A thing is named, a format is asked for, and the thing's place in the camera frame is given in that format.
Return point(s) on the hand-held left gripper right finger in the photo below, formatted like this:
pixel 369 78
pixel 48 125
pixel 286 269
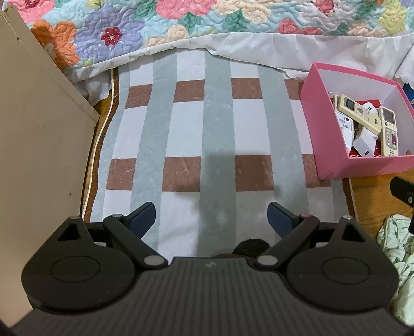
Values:
pixel 281 219

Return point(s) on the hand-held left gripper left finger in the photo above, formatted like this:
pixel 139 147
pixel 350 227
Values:
pixel 142 218

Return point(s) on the pink cardboard box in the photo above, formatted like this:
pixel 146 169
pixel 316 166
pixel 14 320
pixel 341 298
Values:
pixel 318 135

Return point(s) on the white charger plug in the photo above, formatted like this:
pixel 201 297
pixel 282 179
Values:
pixel 368 107
pixel 365 143

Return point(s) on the white remote with red button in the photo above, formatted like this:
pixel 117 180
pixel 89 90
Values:
pixel 344 124

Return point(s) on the yellowish remote with round button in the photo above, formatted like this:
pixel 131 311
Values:
pixel 359 114

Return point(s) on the cream remote with pink button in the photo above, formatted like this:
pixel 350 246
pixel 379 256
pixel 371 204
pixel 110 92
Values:
pixel 391 129

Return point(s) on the checked grey and brown blanket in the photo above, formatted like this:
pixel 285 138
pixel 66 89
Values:
pixel 187 129

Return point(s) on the pale green cloth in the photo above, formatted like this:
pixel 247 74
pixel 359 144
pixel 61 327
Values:
pixel 399 252

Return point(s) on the beige cabinet panel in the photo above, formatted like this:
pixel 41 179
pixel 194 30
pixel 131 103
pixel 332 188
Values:
pixel 38 145

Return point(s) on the floral quilt with white border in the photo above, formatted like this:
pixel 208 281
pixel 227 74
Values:
pixel 161 26

